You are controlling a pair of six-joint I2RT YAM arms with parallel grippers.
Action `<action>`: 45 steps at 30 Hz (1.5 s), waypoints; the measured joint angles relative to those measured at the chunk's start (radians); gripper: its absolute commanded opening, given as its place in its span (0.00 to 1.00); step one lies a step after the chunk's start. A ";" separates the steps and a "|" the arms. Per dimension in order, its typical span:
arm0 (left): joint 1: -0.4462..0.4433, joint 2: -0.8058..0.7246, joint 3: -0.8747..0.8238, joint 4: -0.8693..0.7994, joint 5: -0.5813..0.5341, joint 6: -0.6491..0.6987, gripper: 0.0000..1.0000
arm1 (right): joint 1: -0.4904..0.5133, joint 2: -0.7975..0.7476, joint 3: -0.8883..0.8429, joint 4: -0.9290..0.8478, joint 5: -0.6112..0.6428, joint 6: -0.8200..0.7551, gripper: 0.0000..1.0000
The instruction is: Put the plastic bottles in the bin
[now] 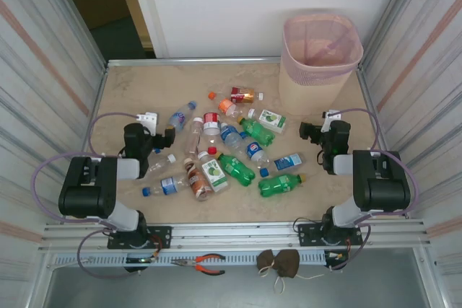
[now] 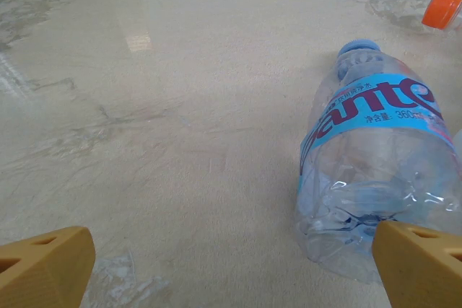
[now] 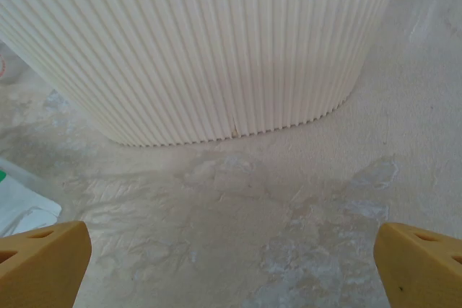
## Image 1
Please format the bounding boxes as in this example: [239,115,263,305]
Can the clear bottle purple label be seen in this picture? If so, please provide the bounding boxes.
[167,100,199,132]

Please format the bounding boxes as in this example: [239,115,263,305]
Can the clear unlabelled bottle white cap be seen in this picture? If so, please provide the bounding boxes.
[146,153,177,175]

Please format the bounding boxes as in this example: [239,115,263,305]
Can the clear bottle light blue label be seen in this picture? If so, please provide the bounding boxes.
[259,152,303,178]

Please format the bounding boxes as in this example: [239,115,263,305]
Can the lime drink bottle white label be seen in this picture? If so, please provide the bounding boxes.
[247,107,288,134]
[197,151,229,193]

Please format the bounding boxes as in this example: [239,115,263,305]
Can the clear bottle blue white label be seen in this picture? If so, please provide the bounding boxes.
[141,175,188,198]

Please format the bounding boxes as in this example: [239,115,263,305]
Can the red white label bottle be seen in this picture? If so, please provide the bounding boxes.
[201,112,222,156]

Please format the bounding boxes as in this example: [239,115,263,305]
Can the brown label drink bottle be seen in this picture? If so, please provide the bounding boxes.
[183,157,214,203]

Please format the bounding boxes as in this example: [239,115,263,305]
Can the clear Pepsi bottle blue cap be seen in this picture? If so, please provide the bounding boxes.
[240,131,271,167]

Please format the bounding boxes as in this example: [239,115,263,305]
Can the green plastic bottle yellow cap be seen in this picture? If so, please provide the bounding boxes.
[257,173,308,199]
[236,115,276,147]
[215,151,256,188]

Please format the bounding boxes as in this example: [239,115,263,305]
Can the clear water bottle blue label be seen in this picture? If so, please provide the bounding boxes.
[219,122,246,154]

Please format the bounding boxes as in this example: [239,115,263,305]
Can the clear bottle orange label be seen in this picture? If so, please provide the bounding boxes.
[207,91,253,116]

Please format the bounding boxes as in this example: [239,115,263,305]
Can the red gold label bottle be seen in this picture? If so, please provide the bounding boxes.
[230,86,265,104]

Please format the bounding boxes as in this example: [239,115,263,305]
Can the beige mesh waste bin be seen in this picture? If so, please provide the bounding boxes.
[278,14,364,117]

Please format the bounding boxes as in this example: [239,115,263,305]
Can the pink plastic bin liner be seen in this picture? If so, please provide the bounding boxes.
[282,14,364,85]

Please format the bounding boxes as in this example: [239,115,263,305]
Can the striped side panel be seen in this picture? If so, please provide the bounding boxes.
[0,0,108,276]

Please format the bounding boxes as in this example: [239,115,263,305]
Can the small electronics board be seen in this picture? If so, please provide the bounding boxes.
[323,250,350,270]
[125,255,159,266]

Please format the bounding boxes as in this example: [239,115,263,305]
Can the brown cloth pouch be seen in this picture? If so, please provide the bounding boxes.
[272,249,326,295]
[256,249,279,278]

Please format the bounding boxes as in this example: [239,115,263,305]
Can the grey metal shelf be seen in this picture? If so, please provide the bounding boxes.
[28,266,448,308]

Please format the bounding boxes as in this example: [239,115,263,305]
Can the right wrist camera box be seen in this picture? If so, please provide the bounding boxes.
[322,109,343,134]

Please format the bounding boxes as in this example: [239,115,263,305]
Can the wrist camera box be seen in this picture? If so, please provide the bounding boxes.
[322,109,343,134]
[136,112,160,136]

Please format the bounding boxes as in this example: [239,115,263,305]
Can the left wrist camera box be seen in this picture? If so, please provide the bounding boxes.
[136,112,160,136]

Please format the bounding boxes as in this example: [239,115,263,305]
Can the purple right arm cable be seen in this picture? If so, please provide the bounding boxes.
[330,107,420,272]

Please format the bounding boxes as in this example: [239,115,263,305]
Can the aluminium side frame rail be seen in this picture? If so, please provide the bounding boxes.
[356,62,388,152]
[86,64,110,132]

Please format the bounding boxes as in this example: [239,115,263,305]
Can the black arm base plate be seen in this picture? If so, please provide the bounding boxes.
[296,221,364,247]
[107,225,173,250]

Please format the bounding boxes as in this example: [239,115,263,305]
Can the right robot arm with camera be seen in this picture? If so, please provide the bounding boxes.
[362,0,462,276]

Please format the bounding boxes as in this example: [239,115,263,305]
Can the wide aluminium base rail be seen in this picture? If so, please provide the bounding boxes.
[38,221,432,253]

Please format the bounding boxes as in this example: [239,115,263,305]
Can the orange handled pliers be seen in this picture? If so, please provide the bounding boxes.
[170,252,227,276]

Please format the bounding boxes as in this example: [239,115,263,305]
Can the beige door frame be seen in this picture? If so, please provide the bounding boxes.
[110,0,157,50]

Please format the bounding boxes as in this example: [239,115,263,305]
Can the slotted grey cable duct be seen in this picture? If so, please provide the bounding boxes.
[48,252,349,268]

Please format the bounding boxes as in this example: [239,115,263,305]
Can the aluminium corner post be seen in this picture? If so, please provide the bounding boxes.
[35,0,109,68]
[362,0,422,66]

